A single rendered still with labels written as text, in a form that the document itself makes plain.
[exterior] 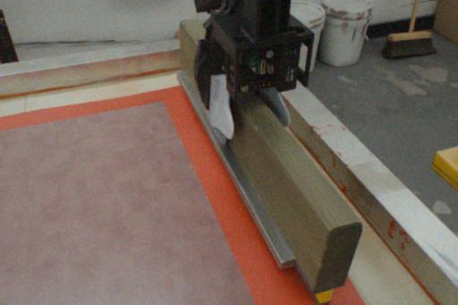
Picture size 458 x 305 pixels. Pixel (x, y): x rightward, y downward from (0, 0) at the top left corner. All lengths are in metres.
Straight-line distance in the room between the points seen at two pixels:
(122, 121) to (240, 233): 0.25
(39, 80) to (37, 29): 1.85
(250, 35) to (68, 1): 2.16
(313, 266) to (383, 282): 0.09
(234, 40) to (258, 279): 0.21
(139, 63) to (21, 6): 1.84
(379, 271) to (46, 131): 0.43
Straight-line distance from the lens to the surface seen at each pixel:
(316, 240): 0.33
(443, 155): 0.58
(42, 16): 2.50
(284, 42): 0.36
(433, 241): 0.42
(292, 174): 0.35
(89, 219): 0.47
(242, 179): 0.43
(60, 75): 0.68
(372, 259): 0.43
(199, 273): 0.40
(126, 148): 0.54
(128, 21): 2.54
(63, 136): 0.59
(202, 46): 0.41
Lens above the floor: 1.28
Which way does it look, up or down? 37 degrees down
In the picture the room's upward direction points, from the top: straight up
